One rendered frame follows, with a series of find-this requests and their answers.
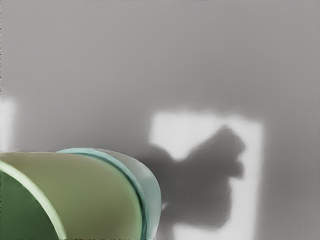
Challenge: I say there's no teal cup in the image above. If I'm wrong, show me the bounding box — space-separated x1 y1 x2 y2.
55 147 163 240

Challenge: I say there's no pale green cup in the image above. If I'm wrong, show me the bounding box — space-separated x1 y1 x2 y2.
0 151 146 240

